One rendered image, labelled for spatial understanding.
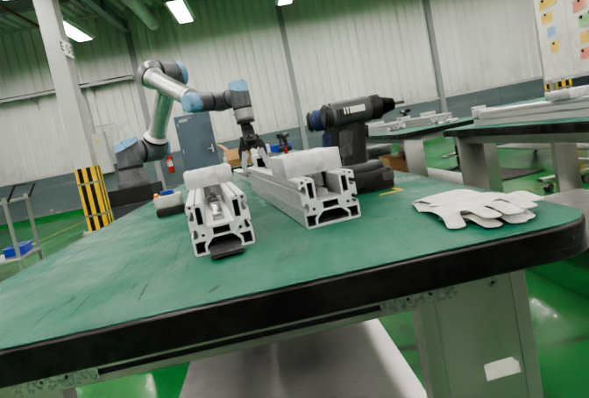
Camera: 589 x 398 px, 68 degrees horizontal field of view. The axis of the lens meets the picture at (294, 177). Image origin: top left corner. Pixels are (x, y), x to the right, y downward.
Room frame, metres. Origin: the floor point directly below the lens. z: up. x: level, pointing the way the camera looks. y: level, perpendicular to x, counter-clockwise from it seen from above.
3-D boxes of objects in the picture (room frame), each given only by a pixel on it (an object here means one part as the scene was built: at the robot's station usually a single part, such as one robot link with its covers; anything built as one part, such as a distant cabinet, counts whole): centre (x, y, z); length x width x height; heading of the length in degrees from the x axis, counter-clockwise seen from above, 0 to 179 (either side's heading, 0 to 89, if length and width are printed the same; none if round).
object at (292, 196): (1.13, 0.03, 0.82); 0.80 x 0.10 x 0.09; 11
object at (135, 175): (2.11, 0.77, 0.90); 0.15 x 0.15 x 0.10
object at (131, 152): (2.12, 0.76, 1.02); 0.13 x 0.12 x 0.14; 137
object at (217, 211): (1.10, 0.21, 0.82); 0.80 x 0.10 x 0.09; 11
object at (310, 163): (0.89, -0.02, 0.87); 0.16 x 0.11 x 0.07; 11
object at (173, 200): (1.35, 0.39, 0.81); 0.10 x 0.08 x 0.06; 101
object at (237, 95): (1.72, 0.15, 1.14); 0.09 x 0.08 x 0.11; 47
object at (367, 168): (1.02, -0.19, 0.89); 0.20 x 0.08 x 0.22; 97
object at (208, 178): (1.10, 0.21, 0.87); 0.16 x 0.11 x 0.07; 11
